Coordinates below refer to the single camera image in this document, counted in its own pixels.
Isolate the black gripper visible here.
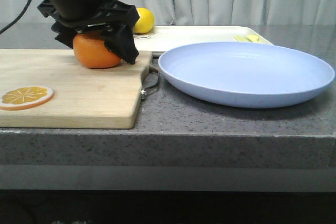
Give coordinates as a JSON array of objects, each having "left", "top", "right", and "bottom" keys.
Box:
[{"left": 39, "top": 0, "right": 139, "bottom": 64}]

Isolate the orange mandarin fruit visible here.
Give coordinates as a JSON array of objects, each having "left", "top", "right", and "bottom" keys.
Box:
[{"left": 73, "top": 31, "right": 121, "bottom": 69}]

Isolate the light blue plate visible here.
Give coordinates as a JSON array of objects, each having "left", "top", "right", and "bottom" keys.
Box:
[{"left": 158, "top": 42, "right": 335, "bottom": 109}]

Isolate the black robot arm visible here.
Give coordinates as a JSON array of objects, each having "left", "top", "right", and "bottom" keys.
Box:
[{"left": 38, "top": 0, "right": 140, "bottom": 64}]

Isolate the cream rectangular tray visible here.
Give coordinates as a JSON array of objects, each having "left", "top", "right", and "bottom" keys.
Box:
[{"left": 133, "top": 25, "right": 271, "bottom": 55}]

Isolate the yellow lemon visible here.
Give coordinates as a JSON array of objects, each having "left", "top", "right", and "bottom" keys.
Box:
[{"left": 134, "top": 7, "right": 155, "bottom": 34}]

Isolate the wooden cutting board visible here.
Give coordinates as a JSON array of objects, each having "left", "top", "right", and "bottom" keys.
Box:
[{"left": 1, "top": 49, "right": 152, "bottom": 129}]

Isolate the orange slice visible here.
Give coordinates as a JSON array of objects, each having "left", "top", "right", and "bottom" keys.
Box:
[{"left": 1, "top": 86, "right": 55, "bottom": 111}]

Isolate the metal cutting board handle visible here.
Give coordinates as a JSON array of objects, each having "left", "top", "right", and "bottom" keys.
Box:
[{"left": 140, "top": 65, "right": 160, "bottom": 100}]

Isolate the black cable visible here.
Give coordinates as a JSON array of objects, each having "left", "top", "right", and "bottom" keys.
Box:
[{"left": 0, "top": 0, "right": 39, "bottom": 35}]

